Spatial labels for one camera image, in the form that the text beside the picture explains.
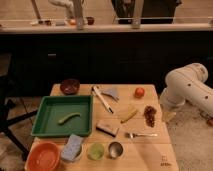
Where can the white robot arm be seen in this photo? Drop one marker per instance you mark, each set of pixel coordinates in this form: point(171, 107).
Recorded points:
point(187, 84)

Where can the red orange bowl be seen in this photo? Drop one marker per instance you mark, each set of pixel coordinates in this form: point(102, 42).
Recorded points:
point(44, 156)

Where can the wooden block brush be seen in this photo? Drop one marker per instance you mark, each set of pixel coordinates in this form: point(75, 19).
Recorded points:
point(107, 128)

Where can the grey spatula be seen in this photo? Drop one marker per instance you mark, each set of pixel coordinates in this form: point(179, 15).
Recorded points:
point(112, 92)

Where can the dark brown bowl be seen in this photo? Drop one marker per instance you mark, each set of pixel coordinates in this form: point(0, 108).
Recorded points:
point(69, 86)

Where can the green plastic tray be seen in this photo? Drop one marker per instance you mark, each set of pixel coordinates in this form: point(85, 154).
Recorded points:
point(53, 108)

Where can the dark background counter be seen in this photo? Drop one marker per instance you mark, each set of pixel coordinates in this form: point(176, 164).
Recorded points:
point(43, 56)

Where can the white handled knife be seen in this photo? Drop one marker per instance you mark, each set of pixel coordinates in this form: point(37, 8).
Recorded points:
point(104, 102)

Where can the green bean pod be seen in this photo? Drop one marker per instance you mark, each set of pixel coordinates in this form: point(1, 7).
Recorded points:
point(67, 117)

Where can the orange tomato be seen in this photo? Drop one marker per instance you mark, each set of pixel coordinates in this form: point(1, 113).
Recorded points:
point(139, 92)

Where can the silver fork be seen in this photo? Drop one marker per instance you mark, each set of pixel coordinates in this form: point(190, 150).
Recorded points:
point(133, 135)

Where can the black office chair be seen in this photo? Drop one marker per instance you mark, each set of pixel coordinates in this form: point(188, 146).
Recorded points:
point(5, 122)

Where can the bunch of dark grapes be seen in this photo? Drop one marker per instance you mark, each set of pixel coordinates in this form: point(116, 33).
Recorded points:
point(149, 114)

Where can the blue sponge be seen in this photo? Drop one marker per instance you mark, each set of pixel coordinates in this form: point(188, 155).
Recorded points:
point(74, 140)

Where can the green cup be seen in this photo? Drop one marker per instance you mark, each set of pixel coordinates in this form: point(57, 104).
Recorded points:
point(96, 151)

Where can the silver metal cup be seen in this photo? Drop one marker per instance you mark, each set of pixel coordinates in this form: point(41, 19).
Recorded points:
point(115, 150)

